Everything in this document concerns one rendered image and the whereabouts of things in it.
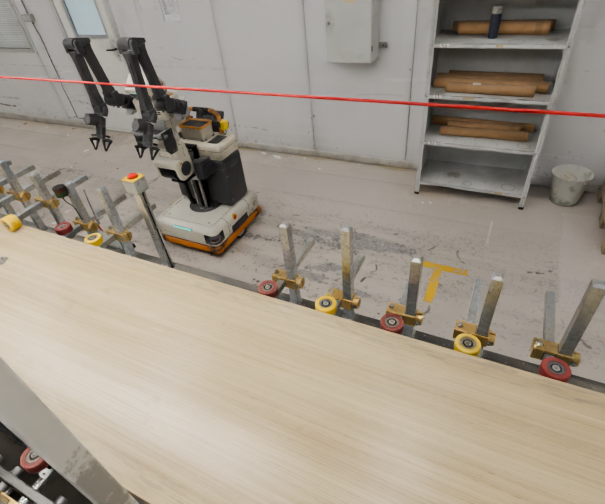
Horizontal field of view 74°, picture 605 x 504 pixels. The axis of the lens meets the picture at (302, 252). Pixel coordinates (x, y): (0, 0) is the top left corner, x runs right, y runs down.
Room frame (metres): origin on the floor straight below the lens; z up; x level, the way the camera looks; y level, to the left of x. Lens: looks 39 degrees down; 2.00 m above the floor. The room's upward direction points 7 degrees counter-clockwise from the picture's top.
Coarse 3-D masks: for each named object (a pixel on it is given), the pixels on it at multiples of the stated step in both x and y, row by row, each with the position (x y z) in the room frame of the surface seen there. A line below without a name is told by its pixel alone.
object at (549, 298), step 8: (544, 296) 1.01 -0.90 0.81; (552, 296) 0.99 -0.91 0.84; (544, 304) 0.97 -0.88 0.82; (552, 304) 0.95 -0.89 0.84; (544, 312) 0.93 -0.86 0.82; (552, 312) 0.91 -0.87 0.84; (544, 320) 0.89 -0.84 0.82; (552, 320) 0.88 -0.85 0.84; (544, 328) 0.86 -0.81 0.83; (552, 328) 0.84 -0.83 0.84; (544, 336) 0.82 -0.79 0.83; (552, 336) 0.81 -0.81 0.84
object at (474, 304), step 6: (480, 282) 1.11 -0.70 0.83; (474, 288) 1.08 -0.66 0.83; (480, 288) 1.08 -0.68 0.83; (474, 294) 1.05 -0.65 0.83; (480, 294) 1.05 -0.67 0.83; (474, 300) 1.02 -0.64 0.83; (474, 306) 0.99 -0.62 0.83; (468, 312) 0.97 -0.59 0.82; (474, 312) 0.96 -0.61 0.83; (468, 318) 0.94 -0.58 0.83; (474, 318) 0.94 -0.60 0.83
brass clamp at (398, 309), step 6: (396, 306) 1.03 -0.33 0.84; (402, 306) 1.03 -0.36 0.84; (390, 312) 1.01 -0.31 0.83; (396, 312) 1.00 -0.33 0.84; (402, 312) 1.00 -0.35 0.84; (420, 312) 0.99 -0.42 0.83; (402, 318) 0.98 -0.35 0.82; (408, 318) 0.97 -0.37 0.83; (414, 318) 0.96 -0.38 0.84; (420, 318) 0.96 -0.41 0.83; (408, 324) 0.97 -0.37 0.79; (414, 324) 0.96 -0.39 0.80; (420, 324) 0.95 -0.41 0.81
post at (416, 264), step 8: (416, 256) 1.00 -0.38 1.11; (416, 264) 0.98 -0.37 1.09; (416, 272) 0.98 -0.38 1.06; (416, 280) 0.97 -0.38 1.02; (408, 288) 0.99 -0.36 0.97; (416, 288) 0.97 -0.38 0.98; (408, 296) 0.98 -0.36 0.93; (416, 296) 0.97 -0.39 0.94; (408, 304) 0.98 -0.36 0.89; (416, 304) 0.98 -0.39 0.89; (408, 312) 0.98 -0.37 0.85; (408, 328) 0.98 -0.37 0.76
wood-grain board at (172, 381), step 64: (0, 256) 1.59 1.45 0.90; (64, 256) 1.53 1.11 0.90; (128, 256) 1.47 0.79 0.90; (0, 320) 1.15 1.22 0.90; (64, 320) 1.11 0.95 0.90; (128, 320) 1.06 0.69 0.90; (192, 320) 1.03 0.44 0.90; (256, 320) 0.99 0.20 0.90; (320, 320) 0.95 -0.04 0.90; (64, 384) 0.81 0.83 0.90; (128, 384) 0.78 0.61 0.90; (192, 384) 0.75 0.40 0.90; (256, 384) 0.72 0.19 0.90; (320, 384) 0.69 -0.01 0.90; (384, 384) 0.67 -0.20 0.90; (448, 384) 0.64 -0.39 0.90; (512, 384) 0.62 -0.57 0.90; (128, 448) 0.57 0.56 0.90; (192, 448) 0.54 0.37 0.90; (256, 448) 0.52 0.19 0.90; (320, 448) 0.50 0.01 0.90; (384, 448) 0.48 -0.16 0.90; (448, 448) 0.46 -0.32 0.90; (512, 448) 0.44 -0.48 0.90; (576, 448) 0.42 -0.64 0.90
